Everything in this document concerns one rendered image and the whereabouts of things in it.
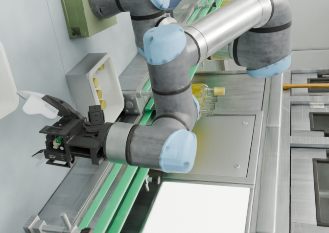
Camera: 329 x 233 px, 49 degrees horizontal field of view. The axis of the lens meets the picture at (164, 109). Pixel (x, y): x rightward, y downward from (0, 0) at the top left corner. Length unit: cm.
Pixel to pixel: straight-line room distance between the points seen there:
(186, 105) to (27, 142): 54
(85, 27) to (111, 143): 64
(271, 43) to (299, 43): 672
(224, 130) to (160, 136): 97
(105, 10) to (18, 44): 33
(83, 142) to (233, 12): 40
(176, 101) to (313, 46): 710
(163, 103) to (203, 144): 85
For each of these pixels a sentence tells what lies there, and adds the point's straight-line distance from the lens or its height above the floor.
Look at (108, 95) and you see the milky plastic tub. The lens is 138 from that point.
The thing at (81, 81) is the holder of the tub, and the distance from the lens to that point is 120.
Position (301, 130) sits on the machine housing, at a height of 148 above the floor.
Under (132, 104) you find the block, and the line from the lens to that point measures 140.
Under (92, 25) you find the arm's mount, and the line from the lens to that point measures 124.
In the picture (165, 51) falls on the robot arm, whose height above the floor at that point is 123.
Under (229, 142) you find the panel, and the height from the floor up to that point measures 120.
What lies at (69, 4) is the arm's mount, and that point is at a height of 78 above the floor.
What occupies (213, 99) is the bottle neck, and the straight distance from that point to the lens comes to 154.
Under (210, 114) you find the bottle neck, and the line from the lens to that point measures 145.
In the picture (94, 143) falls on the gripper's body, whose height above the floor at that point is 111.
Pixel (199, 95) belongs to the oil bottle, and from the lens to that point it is 154.
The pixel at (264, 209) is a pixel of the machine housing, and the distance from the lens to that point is 124.
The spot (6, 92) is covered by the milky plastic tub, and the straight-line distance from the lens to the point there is 94.
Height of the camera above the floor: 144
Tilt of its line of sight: 19 degrees down
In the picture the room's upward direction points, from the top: 90 degrees clockwise
